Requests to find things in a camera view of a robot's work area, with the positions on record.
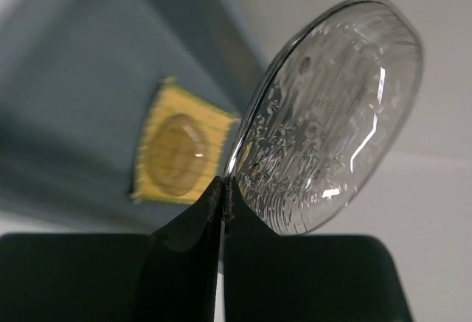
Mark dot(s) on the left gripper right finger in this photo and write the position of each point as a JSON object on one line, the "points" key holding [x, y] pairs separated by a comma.
{"points": [[340, 277]]}

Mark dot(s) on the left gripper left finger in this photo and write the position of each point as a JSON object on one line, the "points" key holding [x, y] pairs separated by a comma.
{"points": [[168, 275]]}

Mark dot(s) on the clear glass plate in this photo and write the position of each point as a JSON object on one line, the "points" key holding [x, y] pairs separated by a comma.
{"points": [[325, 113], [176, 155]]}

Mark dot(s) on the yellow woven bamboo mat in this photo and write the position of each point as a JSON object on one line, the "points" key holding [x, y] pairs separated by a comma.
{"points": [[216, 123]]}

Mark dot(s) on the grey plastic bin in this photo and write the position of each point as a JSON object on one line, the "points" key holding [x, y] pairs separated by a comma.
{"points": [[78, 78]]}

